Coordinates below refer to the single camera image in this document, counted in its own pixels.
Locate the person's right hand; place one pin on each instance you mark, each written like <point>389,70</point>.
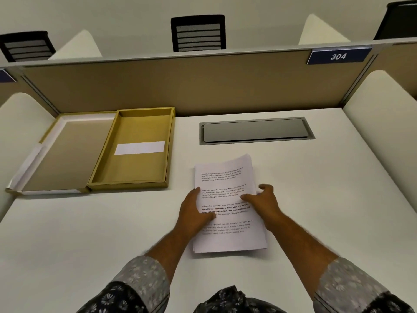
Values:
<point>265,206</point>

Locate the person's left hand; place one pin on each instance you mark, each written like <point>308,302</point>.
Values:
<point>190,218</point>

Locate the person's right thumb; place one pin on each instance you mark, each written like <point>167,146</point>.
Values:
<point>248,198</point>

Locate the person's left thumb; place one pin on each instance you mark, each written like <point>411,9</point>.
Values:
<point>209,219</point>

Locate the stack of printed white papers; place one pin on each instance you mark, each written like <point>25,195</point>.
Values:
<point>224,179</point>

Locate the person's right forearm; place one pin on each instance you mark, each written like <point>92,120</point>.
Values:
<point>299,247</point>

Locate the person's left forearm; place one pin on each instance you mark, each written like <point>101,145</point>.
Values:
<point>176,250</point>

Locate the gold cardboard box tray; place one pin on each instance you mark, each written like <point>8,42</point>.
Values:
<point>136,172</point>

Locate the floral patterned shirt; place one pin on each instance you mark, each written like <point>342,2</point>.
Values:
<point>140,285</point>

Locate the white paper slip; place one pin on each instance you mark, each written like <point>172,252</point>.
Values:
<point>139,148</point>

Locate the beige desk partition panel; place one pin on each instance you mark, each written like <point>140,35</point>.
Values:
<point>195,84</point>
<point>394,71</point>
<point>26,94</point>

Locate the white rounded side divider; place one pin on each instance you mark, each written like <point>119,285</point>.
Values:
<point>384,120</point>
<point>78,45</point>
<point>19,133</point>
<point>321,32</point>

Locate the gold and white box lid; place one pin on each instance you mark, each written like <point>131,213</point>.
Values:
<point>62,153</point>

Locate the blue number plate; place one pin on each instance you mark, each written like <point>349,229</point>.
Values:
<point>338,56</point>
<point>6,76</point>

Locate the black slatted office chair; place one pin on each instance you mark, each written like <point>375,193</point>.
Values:
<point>198,32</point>
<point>27,47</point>

